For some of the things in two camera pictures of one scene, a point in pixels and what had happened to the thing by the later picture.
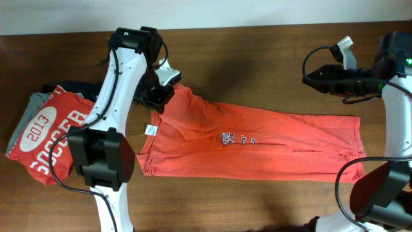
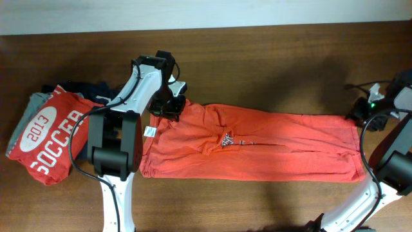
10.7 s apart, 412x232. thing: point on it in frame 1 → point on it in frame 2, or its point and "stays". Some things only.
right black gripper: (329, 71) → (357, 113)
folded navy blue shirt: (89, 90) stays
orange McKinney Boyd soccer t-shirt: (189, 136) stays
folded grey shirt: (37, 101) stays
